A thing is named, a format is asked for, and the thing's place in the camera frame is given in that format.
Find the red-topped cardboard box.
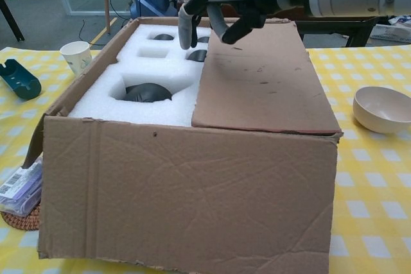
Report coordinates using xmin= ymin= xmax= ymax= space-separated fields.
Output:
xmin=24 ymin=17 xmax=344 ymax=274

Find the brown mahjong table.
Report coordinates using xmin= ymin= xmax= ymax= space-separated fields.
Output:
xmin=178 ymin=0 xmax=388 ymax=47

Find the dark grey teapot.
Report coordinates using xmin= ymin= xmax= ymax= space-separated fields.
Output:
xmin=124 ymin=82 xmax=174 ymax=103

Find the white plastic basket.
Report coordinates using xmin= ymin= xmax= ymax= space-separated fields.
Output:
xmin=369 ymin=24 xmax=411 ymax=44

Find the white paper cup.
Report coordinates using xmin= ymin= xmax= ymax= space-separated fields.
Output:
xmin=60 ymin=40 xmax=93 ymax=76

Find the beige bowl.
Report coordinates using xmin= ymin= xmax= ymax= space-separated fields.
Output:
xmin=353 ymin=86 xmax=411 ymax=135

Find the white foam insert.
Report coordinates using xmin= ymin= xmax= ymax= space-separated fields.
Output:
xmin=68 ymin=23 xmax=213 ymax=128

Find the black table leg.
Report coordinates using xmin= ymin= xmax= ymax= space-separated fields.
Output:
xmin=0 ymin=0 xmax=26 ymax=42

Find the yellow white checkered tablecloth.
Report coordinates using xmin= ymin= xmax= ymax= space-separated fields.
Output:
xmin=0 ymin=44 xmax=411 ymax=274

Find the dark green plastic holder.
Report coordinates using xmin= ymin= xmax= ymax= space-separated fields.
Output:
xmin=0 ymin=58 xmax=42 ymax=101

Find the clear purple plastic case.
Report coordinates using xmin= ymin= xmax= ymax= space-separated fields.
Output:
xmin=0 ymin=155 xmax=44 ymax=216

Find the brown woven round coaster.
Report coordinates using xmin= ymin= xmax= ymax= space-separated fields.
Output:
xmin=0 ymin=205 xmax=42 ymax=232

